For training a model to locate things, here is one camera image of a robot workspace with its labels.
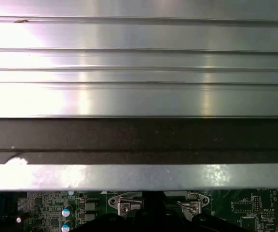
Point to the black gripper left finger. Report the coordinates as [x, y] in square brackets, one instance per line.
[143, 220]

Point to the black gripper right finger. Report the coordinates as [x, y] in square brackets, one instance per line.
[168, 221]

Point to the metal CPU socket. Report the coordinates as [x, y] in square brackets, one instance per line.
[129, 206]

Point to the blue top capacitor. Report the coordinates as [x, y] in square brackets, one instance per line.
[66, 211]
[66, 227]

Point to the green motherboard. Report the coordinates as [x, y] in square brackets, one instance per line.
[250, 217]

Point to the black PC case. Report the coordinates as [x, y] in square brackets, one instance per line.
[139, 135]

